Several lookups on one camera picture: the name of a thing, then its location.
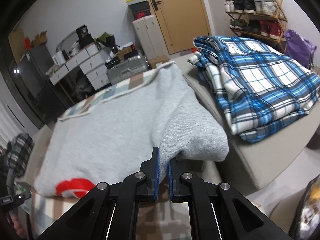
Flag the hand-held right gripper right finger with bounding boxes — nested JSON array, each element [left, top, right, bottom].
[[167, 159, 294, 240]]

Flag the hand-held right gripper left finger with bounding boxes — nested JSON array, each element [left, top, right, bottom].
[[36, 146, 160, 240]]

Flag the grey printed hoodie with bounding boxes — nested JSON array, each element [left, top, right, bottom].
[[33, 64, 229, 197]]

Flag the dark clothes pile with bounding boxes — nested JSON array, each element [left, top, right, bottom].
[[75, 80, 93, 98]]

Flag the blue plaid clothes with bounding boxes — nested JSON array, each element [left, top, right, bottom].
[[187, 35, 320, 143]]

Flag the dark plaid cloth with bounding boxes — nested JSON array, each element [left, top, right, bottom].
[[6, 132, 34, 178]]

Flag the silver suitcase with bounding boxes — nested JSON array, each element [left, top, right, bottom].
[[106, 56, 150, 85]]

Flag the brown cardboard box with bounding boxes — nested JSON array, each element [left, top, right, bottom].
[[149, 55, 169, 69]]

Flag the white desk with drawers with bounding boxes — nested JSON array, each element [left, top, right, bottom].
[[49, 44, 115, 105]]

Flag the black device with white marks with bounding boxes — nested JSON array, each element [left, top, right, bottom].
[[105, 57, 120, 69]]

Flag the grey refrigerator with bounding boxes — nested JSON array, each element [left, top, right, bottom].
[[11, 44, 65, 128]]

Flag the small brown box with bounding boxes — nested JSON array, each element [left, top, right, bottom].
[[117, 44, 137, 55]]

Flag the white suitcase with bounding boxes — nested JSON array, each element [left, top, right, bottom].
[[132, 14, 167, 69]]

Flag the dark printed bag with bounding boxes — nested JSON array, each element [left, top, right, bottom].
[[290, 177, 320, 240]]

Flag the white kettle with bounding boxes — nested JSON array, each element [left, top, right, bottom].
[[52, 51, 66, 65]]

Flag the tall flat cardboard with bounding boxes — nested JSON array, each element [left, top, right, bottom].
[[8, 27, 27, 65]]

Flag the tall black bag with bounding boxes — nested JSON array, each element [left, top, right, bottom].
[[76, 25, 95, 49]]

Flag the wooden door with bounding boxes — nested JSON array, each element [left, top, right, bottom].
[[137, 0, 212, 55]]

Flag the black red shoe box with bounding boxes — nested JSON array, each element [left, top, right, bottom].
[[132, 10, 153, 22]]

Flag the open cardboard box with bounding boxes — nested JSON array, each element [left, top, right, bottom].
[[31, 31, 48, 48]]

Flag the dark grey shoe box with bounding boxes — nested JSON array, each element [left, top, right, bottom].
[[127, 2, 150, 13]]

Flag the purple bag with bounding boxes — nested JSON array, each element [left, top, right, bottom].
[[284, 29, 317, 68]]

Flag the wooden shoe rack with shoes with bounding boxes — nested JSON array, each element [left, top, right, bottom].
[[219, 0, 283, 39]]

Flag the grey metal frame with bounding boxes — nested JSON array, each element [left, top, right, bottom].
[[55, 34, 78, 53]]

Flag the black door handle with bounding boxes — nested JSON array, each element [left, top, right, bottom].
[[151, 0, 164, 12]]

